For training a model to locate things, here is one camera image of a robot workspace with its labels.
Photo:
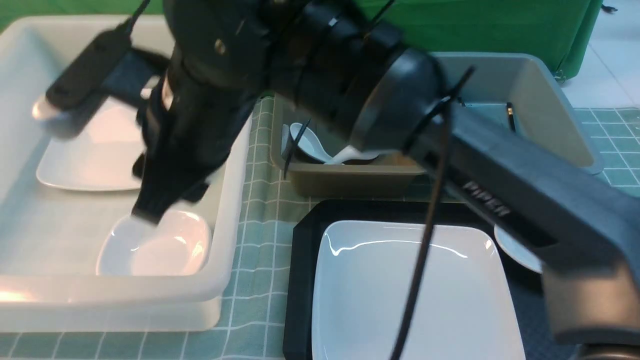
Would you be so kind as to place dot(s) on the white ceramic spoon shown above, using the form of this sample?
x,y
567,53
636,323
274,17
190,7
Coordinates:
x,y
350,153

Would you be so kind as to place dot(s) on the brown plastic bin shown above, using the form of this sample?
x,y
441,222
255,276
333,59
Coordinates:
x,y
388,176

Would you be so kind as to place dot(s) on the white square plate in bin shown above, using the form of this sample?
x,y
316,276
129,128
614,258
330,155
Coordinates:
x,y
101,158

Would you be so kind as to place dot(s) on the large white plastic bin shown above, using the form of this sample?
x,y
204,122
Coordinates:
x,y
51,237

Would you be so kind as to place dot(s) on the white bowl tray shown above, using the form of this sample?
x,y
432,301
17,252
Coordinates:
x,y
517,252

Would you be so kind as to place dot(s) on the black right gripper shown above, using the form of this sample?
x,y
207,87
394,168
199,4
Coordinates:
x,y
188,129

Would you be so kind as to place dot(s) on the black serving tray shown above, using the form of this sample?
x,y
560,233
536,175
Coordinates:
x,y
525,285

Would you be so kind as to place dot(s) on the green backdrop cloth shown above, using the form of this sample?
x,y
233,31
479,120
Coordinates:
x,y
555,31

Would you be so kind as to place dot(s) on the white spoon in brown bin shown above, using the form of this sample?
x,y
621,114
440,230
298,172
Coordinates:
x,y
308,143

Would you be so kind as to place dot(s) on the green checkered tablecloth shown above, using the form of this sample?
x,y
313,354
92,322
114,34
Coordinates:
x,y
253,304

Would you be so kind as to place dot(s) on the black chopstick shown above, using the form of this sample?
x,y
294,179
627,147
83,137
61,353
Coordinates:
x,y
511,117

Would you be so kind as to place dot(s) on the large white square plate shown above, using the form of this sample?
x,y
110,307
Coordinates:
x,y
364,269

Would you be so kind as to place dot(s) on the white bowl in bin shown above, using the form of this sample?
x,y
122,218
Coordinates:
x,y
177,246

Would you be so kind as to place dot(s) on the blue-grey plastic bin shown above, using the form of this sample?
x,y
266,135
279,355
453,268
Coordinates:
x,y
543,114

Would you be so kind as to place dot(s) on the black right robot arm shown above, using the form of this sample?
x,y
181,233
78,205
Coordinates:
x,y
380,94

